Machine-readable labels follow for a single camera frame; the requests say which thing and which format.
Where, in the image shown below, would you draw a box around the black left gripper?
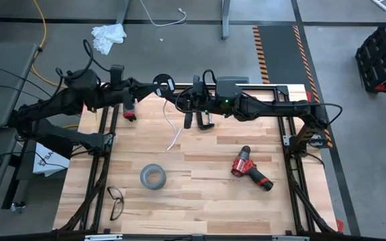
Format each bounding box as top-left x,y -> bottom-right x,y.
111,78 -> 162,106

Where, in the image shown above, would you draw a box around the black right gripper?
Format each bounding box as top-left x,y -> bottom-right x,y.
162,89 -> 218,130

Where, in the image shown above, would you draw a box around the black C-clamp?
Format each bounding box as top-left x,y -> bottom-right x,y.
195,111 -> 216,131

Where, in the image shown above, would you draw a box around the grey red utility knife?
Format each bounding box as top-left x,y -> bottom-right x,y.
122,104 -> 137,123

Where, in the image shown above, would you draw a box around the white crumpled cloth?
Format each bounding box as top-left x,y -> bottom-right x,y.
90,22 -> 128,56

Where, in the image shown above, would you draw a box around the grey table leg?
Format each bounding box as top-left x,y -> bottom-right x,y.
115,0 -> 130,25
221,0 -> 231,41

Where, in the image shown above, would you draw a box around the hazard striped floor mat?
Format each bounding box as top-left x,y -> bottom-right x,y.
252,25 -> 334,148

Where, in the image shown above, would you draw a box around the clear safety glasses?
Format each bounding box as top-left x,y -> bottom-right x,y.
106,185 -> 125,222

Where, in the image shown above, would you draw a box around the white cardboard box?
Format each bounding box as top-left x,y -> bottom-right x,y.
31,142 -> 70,177

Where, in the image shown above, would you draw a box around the grey side table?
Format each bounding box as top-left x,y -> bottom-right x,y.
0,42 -> 38,215

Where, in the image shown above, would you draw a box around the silver aluminium bar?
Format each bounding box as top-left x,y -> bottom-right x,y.
84,234 -> 123,241
272,236 -> 310,241

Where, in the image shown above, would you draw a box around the metal caster wheel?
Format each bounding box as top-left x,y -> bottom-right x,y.
10,200 -> 26,214

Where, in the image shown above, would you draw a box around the red black toolbox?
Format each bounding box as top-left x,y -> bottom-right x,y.
355,23 -> 386,94

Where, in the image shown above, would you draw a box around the white plastic piece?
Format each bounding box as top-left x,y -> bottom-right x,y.
370,0 -> 386,12

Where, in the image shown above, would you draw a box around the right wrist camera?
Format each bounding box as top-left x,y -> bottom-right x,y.
192,74 -> 203,95

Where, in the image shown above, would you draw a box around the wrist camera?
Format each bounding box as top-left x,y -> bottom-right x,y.
192,74 -> 203,95
109,64 -> 126,90

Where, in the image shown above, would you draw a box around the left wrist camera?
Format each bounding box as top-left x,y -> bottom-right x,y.
109,64 -> 126,90

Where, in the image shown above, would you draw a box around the white floor cable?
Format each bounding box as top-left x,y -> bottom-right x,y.
138,0 -> 188,27

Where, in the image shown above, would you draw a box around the grey duct tape roll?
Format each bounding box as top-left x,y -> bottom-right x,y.
139,163 -> 168,191

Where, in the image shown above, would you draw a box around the red black cordless drill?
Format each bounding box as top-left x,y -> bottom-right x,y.
230,145 -> 275,192

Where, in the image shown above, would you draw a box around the black aluminium frame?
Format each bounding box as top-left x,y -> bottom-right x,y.
54,82 -> 340,235

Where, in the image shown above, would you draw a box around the yellow extension cable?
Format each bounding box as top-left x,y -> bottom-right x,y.
30,0 -> 80,130

